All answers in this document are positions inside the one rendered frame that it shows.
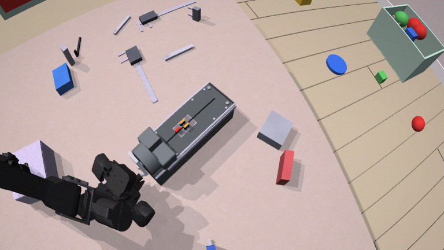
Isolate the blue rectangular block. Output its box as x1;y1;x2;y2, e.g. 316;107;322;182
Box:
52;63;74;96

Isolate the red rectangular block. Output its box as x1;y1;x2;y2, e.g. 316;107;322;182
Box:
276;150;294;186

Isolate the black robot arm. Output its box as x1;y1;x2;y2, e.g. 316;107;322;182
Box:
0;152;136;231

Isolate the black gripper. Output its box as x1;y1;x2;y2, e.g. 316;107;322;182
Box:
92;153;155;227

